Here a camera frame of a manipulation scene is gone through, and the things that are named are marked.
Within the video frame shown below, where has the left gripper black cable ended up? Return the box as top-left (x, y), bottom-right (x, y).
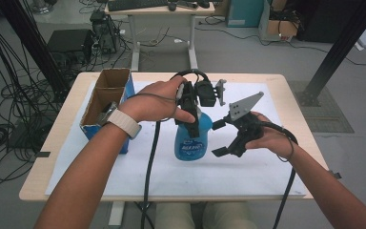
top-left (139, 69), bottom-right (212, 229)

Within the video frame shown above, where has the person's left hand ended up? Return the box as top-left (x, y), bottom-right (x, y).
top-left (120, 75), bottom-right (196, 124)

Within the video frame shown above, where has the black equipment case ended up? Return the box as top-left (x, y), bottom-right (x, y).
top-left (47, 29), bottom-right (95, 54)

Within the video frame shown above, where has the white table mat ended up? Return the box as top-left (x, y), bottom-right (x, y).
top-left (44, 80), bottom-right (308, 198)

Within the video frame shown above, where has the grey floor mat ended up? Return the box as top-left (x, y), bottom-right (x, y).
top-left (287, 80), bottom-right (356, 135)

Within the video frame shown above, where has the blue cardboard box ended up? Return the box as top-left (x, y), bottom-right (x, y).
top-left (79, 68), bottom-right (135, 156)

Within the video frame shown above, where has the white table leg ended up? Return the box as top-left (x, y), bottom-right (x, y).
top-left (108, 201), bottom-right (127, 229)

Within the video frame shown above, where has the white desk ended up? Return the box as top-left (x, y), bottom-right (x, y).
top-left (104, 1), bottom-right (216, 73)

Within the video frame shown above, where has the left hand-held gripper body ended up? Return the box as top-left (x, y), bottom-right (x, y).
top-left (177, 79), bottom-right (227, 126)

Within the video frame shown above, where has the black keyboard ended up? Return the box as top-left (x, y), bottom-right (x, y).
top-left (107, 0), bottom-right (170, 12)

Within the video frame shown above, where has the person's right leg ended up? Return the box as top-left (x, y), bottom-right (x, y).
top-left (199, 201), bottom-right (257, 229)

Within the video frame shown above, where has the light wooden table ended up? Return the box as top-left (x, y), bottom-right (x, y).
top-left (18, 71), bottom-right (341, 203)

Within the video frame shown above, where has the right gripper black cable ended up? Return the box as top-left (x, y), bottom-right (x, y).
top-left (258, 120), bottom-right (300, 229)

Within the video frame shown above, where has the black metal post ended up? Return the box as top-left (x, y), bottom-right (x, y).
top-left (298, 0), bottom-right (366, 108)
top-left (0, 0), bottom-right (71, 94)

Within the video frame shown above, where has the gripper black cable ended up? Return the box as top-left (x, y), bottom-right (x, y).
top-left (139, 69), bottom-right (212, 229)
top-left (258, 120), bottom-right (300, 229)

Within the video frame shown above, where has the teal box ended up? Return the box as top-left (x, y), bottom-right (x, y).
top-left (225, 0), bottom-right (265, 29)

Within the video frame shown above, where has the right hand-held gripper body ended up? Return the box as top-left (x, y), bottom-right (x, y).
top-left (223, 91), bottom-right (265, 157)

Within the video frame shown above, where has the open cardboard box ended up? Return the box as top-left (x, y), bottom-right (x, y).
top-left (257, 0), bottom-right (300, 43)

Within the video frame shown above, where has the person's right hand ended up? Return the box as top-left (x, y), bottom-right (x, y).
top-left (246, 112), bottom-right (296, 160)

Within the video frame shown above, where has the wristwatch with beige band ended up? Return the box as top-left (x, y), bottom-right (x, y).
top-left (96, 101), bottom-right (143, 139)

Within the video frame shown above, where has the person's left leg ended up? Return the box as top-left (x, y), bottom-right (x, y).
top-left (154, 201), bottom-right (193, 229)

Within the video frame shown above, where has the blue bottle with white cap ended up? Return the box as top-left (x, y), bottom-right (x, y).
top-left (173, 111), bottom-right (214, 162)

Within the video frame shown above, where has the dark cloth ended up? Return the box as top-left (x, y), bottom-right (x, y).
top-left (296, 0), bottom-right (363, 44)

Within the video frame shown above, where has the person's leg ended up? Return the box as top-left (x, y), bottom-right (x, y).
top-left (154, 201), bottom-right (193, 229)
top-left (199, 201), bottom-right (257, 229)

